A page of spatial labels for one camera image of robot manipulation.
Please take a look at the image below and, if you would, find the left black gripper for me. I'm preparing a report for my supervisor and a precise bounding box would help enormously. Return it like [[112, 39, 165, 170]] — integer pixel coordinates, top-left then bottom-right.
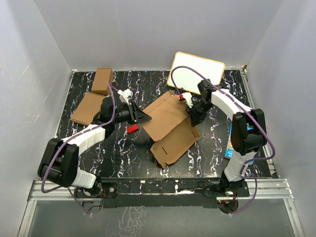
[[111, 101, 151, 125]]

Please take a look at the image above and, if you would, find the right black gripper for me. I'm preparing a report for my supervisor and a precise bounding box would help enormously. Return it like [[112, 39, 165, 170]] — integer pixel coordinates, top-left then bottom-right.
[[186, 99, 215, 126]]

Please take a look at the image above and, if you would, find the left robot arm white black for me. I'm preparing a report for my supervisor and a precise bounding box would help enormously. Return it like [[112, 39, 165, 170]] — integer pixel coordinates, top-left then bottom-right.
[[38, 97, 152, 197]]

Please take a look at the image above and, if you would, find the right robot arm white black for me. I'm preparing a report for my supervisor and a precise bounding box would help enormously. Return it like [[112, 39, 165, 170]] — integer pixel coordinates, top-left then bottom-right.
[[181, 80, 267, 196]]

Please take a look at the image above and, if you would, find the flat cardboard box stack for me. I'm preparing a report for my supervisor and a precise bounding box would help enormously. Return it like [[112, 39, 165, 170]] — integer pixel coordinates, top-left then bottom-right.
[[70, 92, 105, 126]]

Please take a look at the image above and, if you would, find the folded cardboard box upright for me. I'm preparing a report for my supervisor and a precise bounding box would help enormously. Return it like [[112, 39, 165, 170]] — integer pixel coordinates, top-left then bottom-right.
[[91, 68, 114, 96]]

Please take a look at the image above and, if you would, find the red rectangular block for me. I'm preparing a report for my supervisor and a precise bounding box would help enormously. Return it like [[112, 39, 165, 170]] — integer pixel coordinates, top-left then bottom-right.
[[127, 124, 139, 134]]

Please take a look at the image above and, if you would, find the blue treehouse book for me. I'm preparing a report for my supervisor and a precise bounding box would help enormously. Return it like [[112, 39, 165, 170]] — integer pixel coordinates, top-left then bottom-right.
[[224, 125, 234, 159]]

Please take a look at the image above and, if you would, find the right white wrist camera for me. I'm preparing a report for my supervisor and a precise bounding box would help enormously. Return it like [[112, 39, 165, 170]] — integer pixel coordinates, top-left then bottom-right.
[[178, 92, 193, 108]]

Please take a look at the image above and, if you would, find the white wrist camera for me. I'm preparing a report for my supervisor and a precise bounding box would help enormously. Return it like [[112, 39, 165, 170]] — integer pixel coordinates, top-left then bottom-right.
[[178, 92, 193, 108], [117, 89, 133, 105]]

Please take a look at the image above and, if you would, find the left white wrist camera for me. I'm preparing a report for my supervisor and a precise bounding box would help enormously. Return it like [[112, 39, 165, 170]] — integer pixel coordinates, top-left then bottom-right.
[[117, 89, 133, 105]]

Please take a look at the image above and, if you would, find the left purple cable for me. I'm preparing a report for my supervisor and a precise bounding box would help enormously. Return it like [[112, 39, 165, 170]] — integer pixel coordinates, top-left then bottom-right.
[[40, 81, 118, 218]]

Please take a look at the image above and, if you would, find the purple cable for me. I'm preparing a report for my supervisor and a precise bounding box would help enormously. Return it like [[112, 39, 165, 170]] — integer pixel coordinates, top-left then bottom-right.
[[169, 65, 276, 215], [40, 81, 118, 218]]

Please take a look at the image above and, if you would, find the small whiteboard with wooden frame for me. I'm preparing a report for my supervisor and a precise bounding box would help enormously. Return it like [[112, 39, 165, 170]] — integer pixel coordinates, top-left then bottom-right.
[[167, 51, 226, 94]]

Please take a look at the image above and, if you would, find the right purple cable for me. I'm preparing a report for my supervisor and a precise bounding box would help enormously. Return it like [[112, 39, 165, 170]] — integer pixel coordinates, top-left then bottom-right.
[[169, 65, 276, 215]]

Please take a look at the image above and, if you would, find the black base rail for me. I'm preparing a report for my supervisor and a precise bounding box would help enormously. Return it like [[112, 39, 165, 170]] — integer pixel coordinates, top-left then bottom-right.
[[75, 178, 250, 209]]

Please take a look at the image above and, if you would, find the aluminium frame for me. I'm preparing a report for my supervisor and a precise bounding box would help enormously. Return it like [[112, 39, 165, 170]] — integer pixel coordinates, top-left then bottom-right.
[[18, 178, 304, 237]]

